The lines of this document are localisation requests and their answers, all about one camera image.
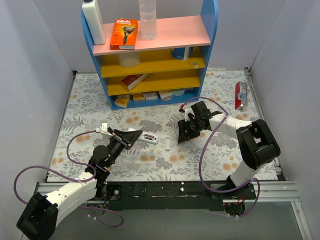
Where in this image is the yellow Kamenoko sponge pack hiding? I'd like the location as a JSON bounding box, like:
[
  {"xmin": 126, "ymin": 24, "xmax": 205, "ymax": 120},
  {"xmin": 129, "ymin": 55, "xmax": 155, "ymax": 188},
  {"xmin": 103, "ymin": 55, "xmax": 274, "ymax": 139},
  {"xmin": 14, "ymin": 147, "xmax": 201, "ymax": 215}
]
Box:
[{"xmin": 114, "ymin": 97, "xmax": 130, "ymax": 108}]

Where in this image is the white battery cover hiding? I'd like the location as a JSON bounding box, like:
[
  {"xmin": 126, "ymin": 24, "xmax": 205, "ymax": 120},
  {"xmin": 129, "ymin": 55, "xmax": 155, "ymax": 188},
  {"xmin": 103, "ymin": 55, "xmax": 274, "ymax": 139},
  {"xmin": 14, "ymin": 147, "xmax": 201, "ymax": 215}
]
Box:
[{"xmin": 164, "ymin": 139, "xmax": 171, "ymax": 151}]

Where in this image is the white plastic bottle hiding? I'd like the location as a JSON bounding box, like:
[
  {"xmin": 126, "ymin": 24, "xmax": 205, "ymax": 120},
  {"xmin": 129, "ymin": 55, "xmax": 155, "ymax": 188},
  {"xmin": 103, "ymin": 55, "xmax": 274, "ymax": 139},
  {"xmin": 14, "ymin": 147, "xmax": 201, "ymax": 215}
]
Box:
[{"xmin": 82, "ymin": 0, "xmax": 106, "ymax": 45}]

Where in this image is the clear plastic water bottle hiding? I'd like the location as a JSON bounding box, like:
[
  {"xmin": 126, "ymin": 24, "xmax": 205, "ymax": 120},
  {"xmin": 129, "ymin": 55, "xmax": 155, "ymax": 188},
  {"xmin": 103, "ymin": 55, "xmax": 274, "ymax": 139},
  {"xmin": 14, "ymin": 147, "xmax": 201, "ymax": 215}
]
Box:
[{"xmin": 138, "ymin": 0, "xmax": 157, "ymax": 40}]

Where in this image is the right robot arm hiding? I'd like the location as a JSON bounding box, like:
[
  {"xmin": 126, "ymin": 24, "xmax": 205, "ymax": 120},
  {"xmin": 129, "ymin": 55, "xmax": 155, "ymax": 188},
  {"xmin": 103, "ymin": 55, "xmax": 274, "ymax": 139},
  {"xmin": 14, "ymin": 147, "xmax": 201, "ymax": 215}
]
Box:
[{"xmin": 177, "ymin": 101, "xmax": 281, "ymax": 199}]

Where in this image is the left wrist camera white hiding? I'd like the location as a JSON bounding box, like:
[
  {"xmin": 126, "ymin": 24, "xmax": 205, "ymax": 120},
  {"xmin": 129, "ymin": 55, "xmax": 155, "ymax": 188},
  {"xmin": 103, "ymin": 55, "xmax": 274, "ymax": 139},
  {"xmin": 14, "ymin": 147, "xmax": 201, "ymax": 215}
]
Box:
[{"xmin": 95, "ymin": 122, "xmax": 113, "ymax": 138}]

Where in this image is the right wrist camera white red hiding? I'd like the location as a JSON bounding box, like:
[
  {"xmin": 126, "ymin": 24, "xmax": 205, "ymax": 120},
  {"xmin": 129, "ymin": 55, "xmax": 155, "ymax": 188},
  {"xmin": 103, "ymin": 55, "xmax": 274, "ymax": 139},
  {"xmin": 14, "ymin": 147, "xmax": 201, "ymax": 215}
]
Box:
[{"xmin": 179, "ymin": 105, "xmax": 195, "ymax": 121}]

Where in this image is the aluminium rail frame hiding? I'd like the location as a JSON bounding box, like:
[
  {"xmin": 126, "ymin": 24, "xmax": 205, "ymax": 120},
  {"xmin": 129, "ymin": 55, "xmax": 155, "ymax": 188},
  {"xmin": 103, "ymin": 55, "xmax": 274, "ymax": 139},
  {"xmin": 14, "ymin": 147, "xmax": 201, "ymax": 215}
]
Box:
[{"xmin": 21, "ymin": 66, "xmax": 313, "ymax": 240}]

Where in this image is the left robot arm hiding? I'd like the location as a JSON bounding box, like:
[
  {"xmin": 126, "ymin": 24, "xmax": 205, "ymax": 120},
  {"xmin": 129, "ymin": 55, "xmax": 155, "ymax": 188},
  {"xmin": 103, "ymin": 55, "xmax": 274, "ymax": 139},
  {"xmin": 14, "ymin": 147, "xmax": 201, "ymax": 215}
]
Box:
[{"xmin": 16, "ymin": 128, "xmax": 143, "ymax": 240}]

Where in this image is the white remote control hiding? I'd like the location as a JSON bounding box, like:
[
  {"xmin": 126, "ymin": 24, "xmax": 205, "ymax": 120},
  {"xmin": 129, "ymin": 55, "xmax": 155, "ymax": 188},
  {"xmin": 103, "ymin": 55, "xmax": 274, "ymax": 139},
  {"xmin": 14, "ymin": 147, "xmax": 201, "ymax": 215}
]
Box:
[{"xmin": 127, "ymin": 127, "xmax": 160, "ymax": 145}]

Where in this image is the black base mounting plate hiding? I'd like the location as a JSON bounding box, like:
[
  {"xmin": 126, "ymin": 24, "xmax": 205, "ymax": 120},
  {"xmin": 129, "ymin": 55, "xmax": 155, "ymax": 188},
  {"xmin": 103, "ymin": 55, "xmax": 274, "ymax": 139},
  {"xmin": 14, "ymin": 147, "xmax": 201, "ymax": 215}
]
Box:
[{"xmin": 103, "ymin": 181, "xmax": 256, "ymax": 211}]

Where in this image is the blue and white can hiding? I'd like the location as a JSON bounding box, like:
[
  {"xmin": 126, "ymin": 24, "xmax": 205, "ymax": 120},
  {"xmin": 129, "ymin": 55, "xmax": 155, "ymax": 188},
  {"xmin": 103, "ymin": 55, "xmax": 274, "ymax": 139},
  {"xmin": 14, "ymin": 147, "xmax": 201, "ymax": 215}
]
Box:
[{"xmin": 170, "ymin": 46, "xmax": 194, "ymax": 60}]

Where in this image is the orange Gillette razor box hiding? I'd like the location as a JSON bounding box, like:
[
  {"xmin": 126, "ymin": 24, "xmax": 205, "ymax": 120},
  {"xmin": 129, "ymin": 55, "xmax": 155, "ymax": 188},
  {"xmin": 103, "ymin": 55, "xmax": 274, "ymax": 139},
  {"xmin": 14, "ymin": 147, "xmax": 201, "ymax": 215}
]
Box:
[{"xmin": 109, "ymin": 18, "xmax": 138, "ymax": 51}]

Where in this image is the small clear wrapped item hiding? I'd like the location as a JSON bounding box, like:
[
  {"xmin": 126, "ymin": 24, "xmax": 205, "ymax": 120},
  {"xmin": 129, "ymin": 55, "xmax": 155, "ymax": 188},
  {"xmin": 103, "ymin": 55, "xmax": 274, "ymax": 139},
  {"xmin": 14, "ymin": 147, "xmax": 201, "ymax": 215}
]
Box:
[{"xmin": 192, "ymin": 62, "xmax": 199, "ymax": 69}]

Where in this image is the white sponge pack tilted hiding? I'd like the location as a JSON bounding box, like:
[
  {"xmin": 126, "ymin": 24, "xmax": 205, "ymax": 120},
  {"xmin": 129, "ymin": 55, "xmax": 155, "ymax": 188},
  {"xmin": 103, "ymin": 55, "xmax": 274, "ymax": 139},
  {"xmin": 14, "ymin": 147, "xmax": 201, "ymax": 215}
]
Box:
[{"xmin": 158, "ymin": 90, "xmax": 173, "ymax": 101}]

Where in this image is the mint green sponge pack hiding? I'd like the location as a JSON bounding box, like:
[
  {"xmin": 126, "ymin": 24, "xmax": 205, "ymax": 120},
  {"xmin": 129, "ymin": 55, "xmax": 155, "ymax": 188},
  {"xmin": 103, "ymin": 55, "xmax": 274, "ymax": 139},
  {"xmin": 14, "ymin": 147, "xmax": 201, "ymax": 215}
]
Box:
[{"xmin": 172, "ymin": 88, "xmax": 185, "ymax": 97}]

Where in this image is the red and white long box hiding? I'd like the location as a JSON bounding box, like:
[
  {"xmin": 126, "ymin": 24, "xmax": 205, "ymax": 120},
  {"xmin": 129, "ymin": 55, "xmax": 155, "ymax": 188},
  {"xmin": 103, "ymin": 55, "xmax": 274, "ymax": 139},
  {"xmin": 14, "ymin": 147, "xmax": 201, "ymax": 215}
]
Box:
[{"xmin": 121, "ymin": 73, "xmax": 151, "ymax": 91}]

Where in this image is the blue wooden shelf unit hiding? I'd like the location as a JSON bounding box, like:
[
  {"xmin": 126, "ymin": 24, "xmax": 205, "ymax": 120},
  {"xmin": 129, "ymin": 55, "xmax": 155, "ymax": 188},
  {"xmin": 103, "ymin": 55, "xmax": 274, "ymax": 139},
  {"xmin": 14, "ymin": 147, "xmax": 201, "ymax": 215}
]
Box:
[{"xmin": 81, "ymin": 0, "xmax": 219, "ymax": 110}]

